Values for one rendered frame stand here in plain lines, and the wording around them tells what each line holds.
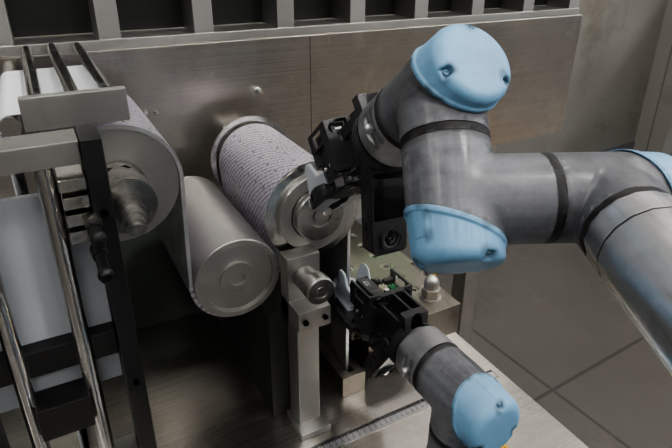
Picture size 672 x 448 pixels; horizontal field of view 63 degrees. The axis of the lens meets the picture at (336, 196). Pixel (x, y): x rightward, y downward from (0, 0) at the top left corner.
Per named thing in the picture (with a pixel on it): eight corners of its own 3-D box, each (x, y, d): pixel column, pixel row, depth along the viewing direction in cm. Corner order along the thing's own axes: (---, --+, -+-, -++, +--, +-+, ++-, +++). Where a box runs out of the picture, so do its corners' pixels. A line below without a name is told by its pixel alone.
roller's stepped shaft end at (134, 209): (124, 247, 55) (118, 219, 53) (114, 223, 60) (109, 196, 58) (157, 240, 56) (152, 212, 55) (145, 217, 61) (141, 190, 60)
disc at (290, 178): (268, 269, 78) (262, 172, 72) (267, 267, 79) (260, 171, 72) (359, 244, 85) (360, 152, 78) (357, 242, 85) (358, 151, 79)
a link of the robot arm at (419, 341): (457, 380, 72) (406, 402, 69) (435, 359, 76) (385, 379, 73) (463, 334, 69) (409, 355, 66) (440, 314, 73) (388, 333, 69)
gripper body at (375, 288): (391, 264, 82) (442, 307, 72) (388, 312, 85) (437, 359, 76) (346, 278, 79) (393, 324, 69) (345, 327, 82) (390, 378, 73)
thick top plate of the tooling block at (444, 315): (381, 360, 91) (382, 330, 89) (284, 252, 123) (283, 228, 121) (457, 331, 98) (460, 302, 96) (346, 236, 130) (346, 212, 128)
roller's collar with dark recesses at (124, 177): (101, 239, 60) (90, 185, 57) (94, 217, 64) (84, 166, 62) (161, 226, 62) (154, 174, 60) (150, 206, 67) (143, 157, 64)
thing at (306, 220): (301, 248, 77) (291, 202, 74) (295, 242, 79) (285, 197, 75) (347, 229, 80) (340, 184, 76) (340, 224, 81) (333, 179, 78)
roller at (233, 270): (199, 327, 76) (190, 251, 71) (158, 246, 96) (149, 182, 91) (280, 303, 81) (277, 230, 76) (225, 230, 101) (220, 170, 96)
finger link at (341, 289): (337, 253, 88) (368, 281, 81) (337, 284, 91) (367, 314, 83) (319, 258, 87) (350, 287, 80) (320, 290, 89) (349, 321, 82)
